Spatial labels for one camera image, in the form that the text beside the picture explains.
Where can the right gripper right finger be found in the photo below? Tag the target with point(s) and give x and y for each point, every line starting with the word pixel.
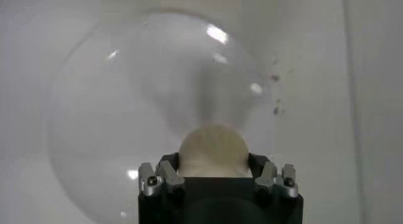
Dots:
pixel 267 176

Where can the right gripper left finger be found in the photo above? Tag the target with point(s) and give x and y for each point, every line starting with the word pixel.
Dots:
pixel 170 175

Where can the white steamed baozi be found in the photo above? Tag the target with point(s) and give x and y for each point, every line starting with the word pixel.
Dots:
pixel 214 149

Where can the white round plate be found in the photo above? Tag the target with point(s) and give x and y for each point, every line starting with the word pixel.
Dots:
pixel 110 118

